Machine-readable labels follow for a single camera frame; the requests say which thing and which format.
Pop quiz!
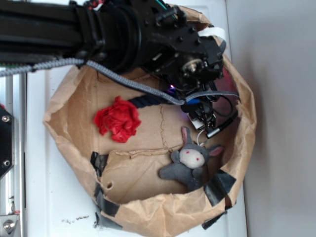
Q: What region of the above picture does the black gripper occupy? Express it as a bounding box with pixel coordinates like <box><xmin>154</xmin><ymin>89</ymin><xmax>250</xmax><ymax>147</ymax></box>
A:
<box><xmin>138</xmin><ymin>4</ymin><xmax>225</xmax><ymax>99</ymax></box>

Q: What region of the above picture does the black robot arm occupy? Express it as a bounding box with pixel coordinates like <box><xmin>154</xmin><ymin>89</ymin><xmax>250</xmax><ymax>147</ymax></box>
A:
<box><xmin>0</xmin><ymin>0</ymin><xmax>225</xmax><ymax>95</ymax></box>

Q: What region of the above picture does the grey plush donkey toy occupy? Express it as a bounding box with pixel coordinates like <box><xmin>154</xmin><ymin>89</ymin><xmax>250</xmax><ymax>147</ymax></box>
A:
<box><xmin>158</xmin><ymin>127</ymin><xmax>224</xmax><ymax>192</ymax></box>

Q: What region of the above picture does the brown paper bag tray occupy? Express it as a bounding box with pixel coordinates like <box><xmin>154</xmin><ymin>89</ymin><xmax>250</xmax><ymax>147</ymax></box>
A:
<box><xmin>44</xmin><ymin>57</ymin><xmax>257</xmax><ymax>237</ymax></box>

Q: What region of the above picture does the white flat ribbon cable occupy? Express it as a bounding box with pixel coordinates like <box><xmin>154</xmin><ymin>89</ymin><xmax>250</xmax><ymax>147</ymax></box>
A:
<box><xmin>198</xmin><ymin>27</ymin><xmax>226</xmax><ymax>40</ymax></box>

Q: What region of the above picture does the dark blue rope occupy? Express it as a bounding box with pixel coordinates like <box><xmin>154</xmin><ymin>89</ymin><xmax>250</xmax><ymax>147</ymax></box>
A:
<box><xmin>128</xmin><ymin>94</ymin><xmax>168</xmax><ymax>109</ymax></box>

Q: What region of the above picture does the grey braided cable sleeve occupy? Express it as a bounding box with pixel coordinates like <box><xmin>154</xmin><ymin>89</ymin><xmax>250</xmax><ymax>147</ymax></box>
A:
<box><xmin>0</xmin><ymin>58</ymin><xmax>240</xmax><ymax>105</ymax></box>

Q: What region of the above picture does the aluminium rail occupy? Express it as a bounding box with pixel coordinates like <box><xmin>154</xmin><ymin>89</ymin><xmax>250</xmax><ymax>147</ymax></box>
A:
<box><xmin>0</xmin><ymin>74</ymin><xmax>26</xmax><ymax>237</ymax></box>

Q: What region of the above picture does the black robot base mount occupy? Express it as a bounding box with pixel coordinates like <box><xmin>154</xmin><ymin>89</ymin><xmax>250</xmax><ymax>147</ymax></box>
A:
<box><xmin>0</xmin><ymin>104</ymin><xmax>14</xmax><ymax>179</ymax></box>

